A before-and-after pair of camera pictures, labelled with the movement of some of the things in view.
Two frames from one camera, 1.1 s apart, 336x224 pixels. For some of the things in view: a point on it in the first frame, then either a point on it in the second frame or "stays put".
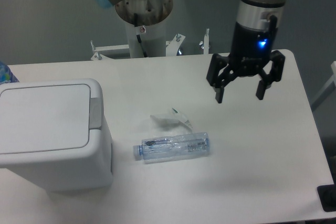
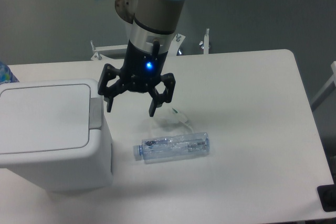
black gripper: (251, 48) → (141, 72)
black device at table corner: (327, 194) stays put
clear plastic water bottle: (174, 147) stays put
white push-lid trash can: (55, 133) stays put
